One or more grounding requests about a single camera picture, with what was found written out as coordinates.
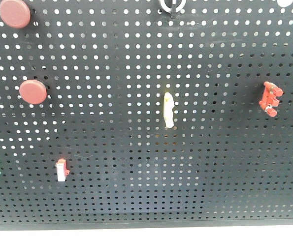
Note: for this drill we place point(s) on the lower red push button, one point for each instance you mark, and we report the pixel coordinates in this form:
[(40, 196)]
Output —
[(33, 91)]

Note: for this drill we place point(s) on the yellow toggle switch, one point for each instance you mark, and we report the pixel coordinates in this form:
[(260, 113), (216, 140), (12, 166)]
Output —
[(168, 105)]

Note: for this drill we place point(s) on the red and white rocker switch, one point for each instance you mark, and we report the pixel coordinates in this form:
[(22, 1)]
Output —
[(62, 171)]

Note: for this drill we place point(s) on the black perforated pegboard panel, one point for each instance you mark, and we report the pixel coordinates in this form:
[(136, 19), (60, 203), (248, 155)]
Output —
[(106, 65)]

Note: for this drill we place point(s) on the upper red push button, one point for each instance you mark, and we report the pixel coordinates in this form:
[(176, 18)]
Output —
[(15, 13)]

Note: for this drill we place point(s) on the white height-adjustable desk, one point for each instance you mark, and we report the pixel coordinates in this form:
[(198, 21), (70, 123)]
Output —
[(281, 230)]

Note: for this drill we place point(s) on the red push button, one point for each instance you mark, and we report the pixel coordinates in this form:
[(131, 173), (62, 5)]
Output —
[(33, 91), (15, 13)]

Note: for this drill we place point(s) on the red toggle switch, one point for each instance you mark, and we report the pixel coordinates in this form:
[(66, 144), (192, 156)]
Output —
[(269, 100)]

